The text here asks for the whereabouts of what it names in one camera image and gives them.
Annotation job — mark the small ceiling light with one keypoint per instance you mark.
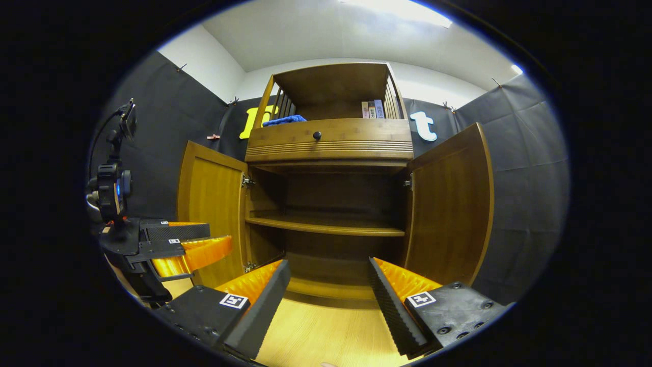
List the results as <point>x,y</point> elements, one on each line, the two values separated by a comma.
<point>517,69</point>

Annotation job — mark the wooden cabinet door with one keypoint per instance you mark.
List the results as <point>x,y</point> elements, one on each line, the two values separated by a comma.
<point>451,204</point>
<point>211,204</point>

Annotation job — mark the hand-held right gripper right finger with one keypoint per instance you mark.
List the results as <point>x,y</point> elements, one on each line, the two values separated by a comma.
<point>389,311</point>

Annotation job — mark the dark spine book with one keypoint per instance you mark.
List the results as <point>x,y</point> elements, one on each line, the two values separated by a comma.
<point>372,110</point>

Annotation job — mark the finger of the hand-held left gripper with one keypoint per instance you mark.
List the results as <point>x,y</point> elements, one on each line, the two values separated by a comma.
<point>175,232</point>
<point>158,250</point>

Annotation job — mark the black backdrop cloth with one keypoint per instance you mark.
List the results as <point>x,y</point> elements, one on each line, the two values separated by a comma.
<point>524,178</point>

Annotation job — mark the pink spine book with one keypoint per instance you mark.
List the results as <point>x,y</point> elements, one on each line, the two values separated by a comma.
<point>364,110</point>

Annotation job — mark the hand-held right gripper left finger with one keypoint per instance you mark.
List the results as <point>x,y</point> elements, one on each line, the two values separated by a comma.
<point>262,311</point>

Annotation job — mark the blue cloth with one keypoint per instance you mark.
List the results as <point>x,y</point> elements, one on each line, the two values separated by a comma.
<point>285,121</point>

